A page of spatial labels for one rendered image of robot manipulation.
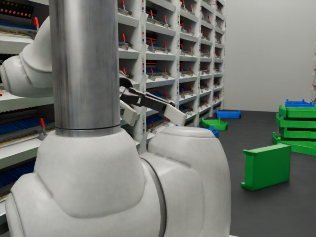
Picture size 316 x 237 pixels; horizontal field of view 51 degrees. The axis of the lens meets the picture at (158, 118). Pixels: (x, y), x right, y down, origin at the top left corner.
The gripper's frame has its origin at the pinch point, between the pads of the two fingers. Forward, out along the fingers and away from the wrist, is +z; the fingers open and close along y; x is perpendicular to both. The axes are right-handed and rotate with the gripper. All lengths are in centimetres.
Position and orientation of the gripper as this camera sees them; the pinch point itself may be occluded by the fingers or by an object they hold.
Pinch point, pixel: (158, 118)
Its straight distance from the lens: 69.7
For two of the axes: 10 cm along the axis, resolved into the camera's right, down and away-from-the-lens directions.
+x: -2.8, 9.1, 2.9
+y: 7.8, 0.4, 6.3
